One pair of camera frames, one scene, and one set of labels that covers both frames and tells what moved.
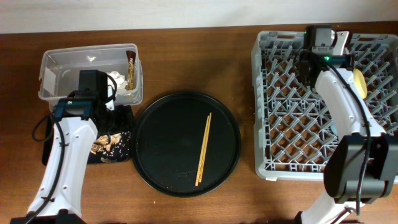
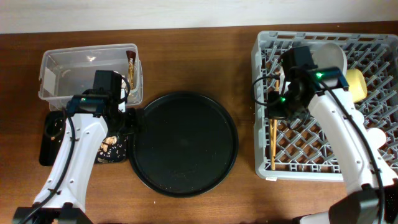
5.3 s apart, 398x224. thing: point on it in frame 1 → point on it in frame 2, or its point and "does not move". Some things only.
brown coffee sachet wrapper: [131, 58] does not move
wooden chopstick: [201, 155] → [272, 142]
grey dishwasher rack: [291, 126] does not move
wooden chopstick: [203, 158] → [277, 88]
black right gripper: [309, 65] → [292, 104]
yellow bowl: [360, 83] does not move
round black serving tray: [167, 141] does not move
